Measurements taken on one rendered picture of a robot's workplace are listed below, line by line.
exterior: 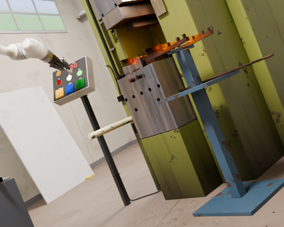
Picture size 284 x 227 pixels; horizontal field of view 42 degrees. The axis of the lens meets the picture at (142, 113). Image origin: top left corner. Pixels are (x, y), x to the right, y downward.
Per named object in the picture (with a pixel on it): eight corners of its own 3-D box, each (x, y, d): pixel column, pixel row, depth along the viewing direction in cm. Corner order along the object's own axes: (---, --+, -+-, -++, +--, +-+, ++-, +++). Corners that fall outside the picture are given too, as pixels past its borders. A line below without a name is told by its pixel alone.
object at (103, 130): (92, 139, 259) (89, 133, 259) (89, 141, 263) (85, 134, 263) (136, 120, 288) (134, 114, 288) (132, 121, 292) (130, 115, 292)
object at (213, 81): (207, 86, 180) (206, 83, 180) (155, 106, 211) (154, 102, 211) (240, 72, 200) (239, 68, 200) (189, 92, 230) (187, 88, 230)
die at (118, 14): (123, 18, 247) (118, 5, 247) (106, 30, 262) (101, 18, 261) (164, 11, 275) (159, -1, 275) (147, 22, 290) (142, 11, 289)
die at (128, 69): (143, 68, 248) (138, 56, 248) (125, 77, 263) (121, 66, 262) (181, 56, 276) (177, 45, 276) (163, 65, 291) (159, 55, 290)
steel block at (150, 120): (177, 128, 234) (151, 62, 233) (140, 139, 262) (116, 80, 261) (225, 103, 272) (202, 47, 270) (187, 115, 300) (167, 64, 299)
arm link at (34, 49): (50, 45, 245) (36, 47, 252) (33, 33, 233) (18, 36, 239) (46, 60, 242) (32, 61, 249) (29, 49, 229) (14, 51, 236)
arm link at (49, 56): (48, 56, 243) (54, 60, 247) (48, 45, 247) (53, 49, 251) (38, 61, 246) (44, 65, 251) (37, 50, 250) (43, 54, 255)
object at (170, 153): (205, 197, 235) (178, 128, 234) (165, 200, 264) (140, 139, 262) (249, 163, 273) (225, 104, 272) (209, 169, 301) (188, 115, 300)
